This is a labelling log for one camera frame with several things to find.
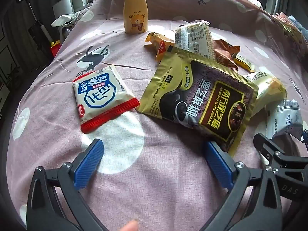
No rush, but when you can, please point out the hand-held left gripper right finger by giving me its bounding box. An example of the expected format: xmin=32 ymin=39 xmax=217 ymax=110
xmin=204 ymin=141 xmax=283 ymax=231

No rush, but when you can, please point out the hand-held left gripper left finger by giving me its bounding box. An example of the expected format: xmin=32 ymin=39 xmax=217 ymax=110
xmin=26 ymin=138 xmax=106 ymax=231

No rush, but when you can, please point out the white and blue snack packet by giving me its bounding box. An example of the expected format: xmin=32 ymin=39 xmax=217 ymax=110
xmin=265 ymin=99 xmax=304 ymax=140

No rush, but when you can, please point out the yellow and white snack packet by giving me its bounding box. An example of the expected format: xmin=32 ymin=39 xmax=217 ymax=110
xmin=243 ymin=71 xmax=287 ymax=118

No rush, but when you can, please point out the white and red snack packet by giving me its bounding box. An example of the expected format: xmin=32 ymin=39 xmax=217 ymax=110
xmin=72 ymin=64 xmax=140 ymax=133

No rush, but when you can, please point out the gold and black powder sachet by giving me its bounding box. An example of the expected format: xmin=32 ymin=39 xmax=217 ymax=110
xmin=135 ymin=46 xmax=258 ymax=158

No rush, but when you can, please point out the brown crinkled snack packet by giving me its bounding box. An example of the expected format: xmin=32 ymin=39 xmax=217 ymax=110
xmin=212 ymin=38 xmax=241 ymax=74

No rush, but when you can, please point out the clear cracker packet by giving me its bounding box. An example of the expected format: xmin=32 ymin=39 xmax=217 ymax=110
xmin=174 ymin=20 xmax=216 ymax=60

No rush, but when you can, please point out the orange snack packet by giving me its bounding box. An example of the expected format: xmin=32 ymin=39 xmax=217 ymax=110
xmin=144 ymin=32 xmax=175 ymax=63

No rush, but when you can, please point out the person's left hand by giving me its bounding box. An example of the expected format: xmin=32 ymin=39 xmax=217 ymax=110
xmin=119 ymin=219 xmax=139 ymax=231

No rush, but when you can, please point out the pink dotted deer print sheet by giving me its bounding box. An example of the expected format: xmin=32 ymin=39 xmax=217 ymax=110
xmin=6 ymin=0 xmax=308 ymax=231

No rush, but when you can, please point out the gold wrapped snack bar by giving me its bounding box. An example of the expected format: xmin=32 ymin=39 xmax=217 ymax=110
xmin=234 ymin=54 xmax=255 ymax=73

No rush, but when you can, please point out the stack of folded clothes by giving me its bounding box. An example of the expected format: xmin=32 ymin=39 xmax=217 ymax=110
xmin=274 ymin=12 xmax=308 ymax=49

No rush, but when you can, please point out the red and yellow carton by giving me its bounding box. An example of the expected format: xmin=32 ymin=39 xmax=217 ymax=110
xmin=50 ymin=41 xmax=62 ymax=58

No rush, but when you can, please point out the white crumpled cloth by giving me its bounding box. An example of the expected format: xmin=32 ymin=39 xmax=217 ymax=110
xmin=50 ymin=13 xmax=85 ymax=28

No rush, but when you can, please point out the yellow bear print bottle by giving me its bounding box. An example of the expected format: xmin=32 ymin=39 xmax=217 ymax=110
xmin=123 ymin=0 xmax=149 ymax=34

